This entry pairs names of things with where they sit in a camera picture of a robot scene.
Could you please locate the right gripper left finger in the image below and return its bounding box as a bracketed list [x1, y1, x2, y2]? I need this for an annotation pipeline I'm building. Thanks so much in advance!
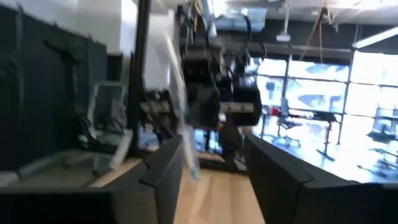
[0, 135, 185, 224]

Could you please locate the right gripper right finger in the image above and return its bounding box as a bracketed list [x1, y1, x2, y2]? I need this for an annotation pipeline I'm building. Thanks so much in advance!
[244, 135, 398, 224]

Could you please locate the blue white bagged toothbrush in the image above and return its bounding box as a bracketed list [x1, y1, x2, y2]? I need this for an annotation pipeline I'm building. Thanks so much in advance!
[160, 30, 201, 181]

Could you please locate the grey office chair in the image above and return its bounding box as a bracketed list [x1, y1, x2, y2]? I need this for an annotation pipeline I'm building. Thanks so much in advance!
[67, 82, 134, 180]

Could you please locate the glass panel garage door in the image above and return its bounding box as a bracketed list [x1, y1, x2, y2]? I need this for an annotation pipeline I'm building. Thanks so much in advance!
[253, 51, 398, 184]

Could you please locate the dark partition panel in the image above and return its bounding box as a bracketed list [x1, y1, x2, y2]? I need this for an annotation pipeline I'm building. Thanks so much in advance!
[0, 6, 108, 170]

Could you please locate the black aluminium table frame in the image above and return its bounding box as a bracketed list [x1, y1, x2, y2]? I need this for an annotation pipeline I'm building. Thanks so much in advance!
[127, 0, 153, 158]

